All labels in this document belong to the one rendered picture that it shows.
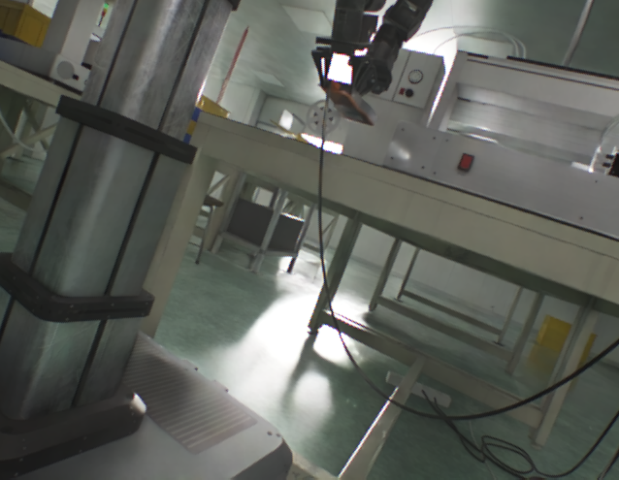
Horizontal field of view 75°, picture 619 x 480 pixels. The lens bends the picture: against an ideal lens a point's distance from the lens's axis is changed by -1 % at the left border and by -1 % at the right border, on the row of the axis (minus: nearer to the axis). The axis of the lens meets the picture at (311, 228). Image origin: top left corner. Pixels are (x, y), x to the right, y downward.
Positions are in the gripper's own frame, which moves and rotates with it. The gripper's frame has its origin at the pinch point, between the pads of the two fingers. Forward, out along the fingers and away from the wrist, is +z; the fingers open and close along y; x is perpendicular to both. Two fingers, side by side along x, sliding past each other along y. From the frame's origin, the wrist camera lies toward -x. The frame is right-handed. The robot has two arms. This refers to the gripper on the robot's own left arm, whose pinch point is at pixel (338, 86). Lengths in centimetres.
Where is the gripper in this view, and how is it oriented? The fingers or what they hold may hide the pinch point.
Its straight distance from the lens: 90.8
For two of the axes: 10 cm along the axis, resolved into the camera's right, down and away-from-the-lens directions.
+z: -1.2, 8.6, 5.0
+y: -8.6, -3.4, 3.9
